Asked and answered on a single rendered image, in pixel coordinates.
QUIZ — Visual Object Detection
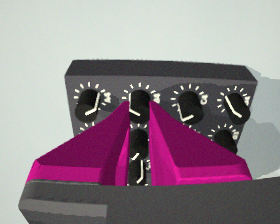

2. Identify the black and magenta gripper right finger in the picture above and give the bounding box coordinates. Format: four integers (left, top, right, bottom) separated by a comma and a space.
149, 101, 253, 186

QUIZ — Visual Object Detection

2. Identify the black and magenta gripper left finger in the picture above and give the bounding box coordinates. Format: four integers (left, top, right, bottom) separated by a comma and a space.
26, 101, 130, 186

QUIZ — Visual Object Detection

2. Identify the dark grey knob box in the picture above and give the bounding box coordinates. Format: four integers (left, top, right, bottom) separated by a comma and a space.
64, 60, 258, 186

